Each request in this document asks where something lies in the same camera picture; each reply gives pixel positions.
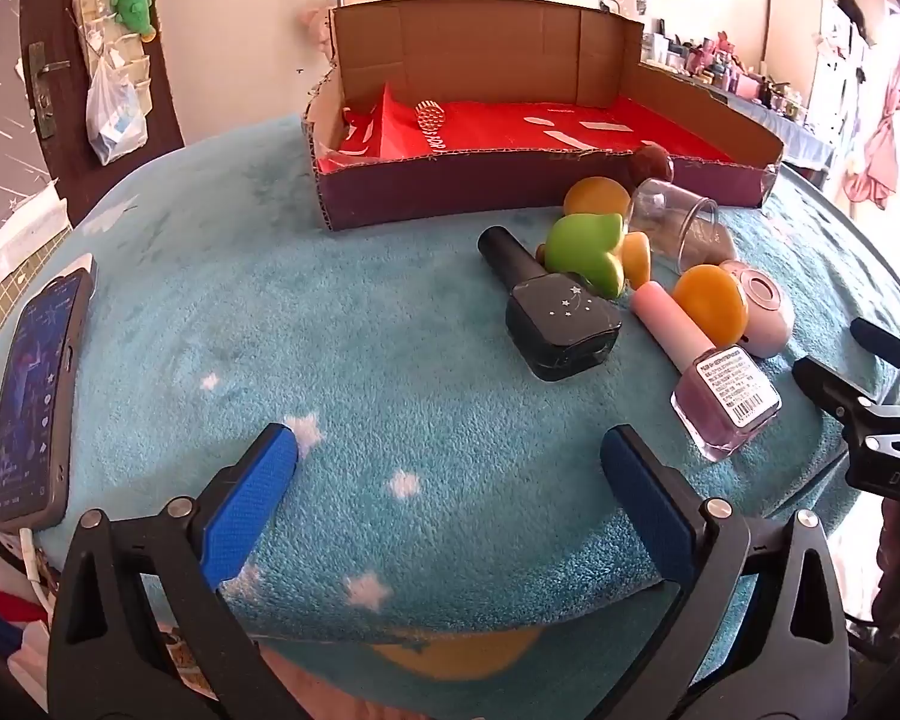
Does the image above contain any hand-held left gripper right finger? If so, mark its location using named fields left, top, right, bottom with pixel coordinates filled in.
left=600, top=425, right=852, bottom=720

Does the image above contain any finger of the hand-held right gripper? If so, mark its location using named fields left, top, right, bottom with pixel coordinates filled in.
left=793, top=355, right=900, bottom=436
left=850, top=317, right=900, bottom=377

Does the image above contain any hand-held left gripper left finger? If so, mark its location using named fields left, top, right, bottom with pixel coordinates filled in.
left=47, top=422, right=301, bottom=720

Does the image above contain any pink round case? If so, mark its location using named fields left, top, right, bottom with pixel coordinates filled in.
left=720, top=260, right=796, bottom=359

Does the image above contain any pink nail polish bottle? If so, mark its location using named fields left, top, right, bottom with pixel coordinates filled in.
left=630, top=281, right=783, bottom=464

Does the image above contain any orange round disc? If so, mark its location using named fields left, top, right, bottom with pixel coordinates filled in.
left=564, top=176, right=632, bottom=220
left=673, top=264, right=751, bottom=346

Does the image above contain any brown rounded case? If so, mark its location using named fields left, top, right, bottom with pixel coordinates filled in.
left=682, top=225, right=740, bottom=267

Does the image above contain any black nail polish bottle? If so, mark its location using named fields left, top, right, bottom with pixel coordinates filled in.
left=477, top=226, right=623, bottom=382

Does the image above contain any clear plastic cup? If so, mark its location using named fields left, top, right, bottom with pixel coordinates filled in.
left=626, top=178, right=721, bottom=275

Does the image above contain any green duck toy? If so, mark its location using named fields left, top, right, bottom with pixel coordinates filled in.
left=536, top=211, right=653, bottom=299

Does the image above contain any brown cardboard box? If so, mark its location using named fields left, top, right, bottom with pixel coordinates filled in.
left=302, top=0, right=785, bottom=233

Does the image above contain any pink curtain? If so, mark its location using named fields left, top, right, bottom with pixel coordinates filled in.
left=844, top=52, right=900, bottom=211

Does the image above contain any blue-clothed side table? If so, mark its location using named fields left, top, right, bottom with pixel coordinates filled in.
left=641, top=56, right=833, bottom=166

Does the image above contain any grey smartphone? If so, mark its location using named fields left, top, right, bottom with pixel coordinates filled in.
left=0, top=266, right=97, bottom=533

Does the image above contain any dark red ball-cap bottle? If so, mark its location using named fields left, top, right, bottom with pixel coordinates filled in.
left=630, top=144, right=676, bottom=185

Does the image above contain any white cabinet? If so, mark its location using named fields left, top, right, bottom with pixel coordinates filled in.
left=765, top=0, right=871, bottom=188

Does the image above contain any row of cosmetic bottles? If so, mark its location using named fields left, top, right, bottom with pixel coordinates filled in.
left=641, top=30, right=811, bottom=121

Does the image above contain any dark brown door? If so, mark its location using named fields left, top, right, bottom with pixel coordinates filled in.
left=19, top=0, right=188, bottom=188

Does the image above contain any clear plastic bag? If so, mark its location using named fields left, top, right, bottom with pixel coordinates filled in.
left=85, top=56, right=149, bottom=166

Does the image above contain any red paper liner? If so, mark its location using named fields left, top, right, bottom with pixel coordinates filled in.
left=319, top=82, right=732, bottom=170

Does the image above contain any clear hanging pocket organizer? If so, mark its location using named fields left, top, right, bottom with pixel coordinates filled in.
left=64, top=0, right=155, bottom=83

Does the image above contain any green plush toy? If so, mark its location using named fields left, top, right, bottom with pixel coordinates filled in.
left=112, top=0, right=157, bottom=42

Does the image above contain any white charging cable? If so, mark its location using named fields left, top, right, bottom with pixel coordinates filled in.
left=19, top=529, right=57, bottom=620

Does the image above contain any metal door handle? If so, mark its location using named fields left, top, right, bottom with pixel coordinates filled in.
left=28, top=43, right=71, bottom=140

